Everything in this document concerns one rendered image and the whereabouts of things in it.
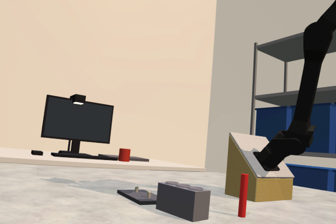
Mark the red peg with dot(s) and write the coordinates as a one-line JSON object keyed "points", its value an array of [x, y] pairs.
{"points": [[243, 195]]}

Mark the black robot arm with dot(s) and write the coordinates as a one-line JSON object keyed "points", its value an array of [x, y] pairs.
{"points": [[294, 141]]}

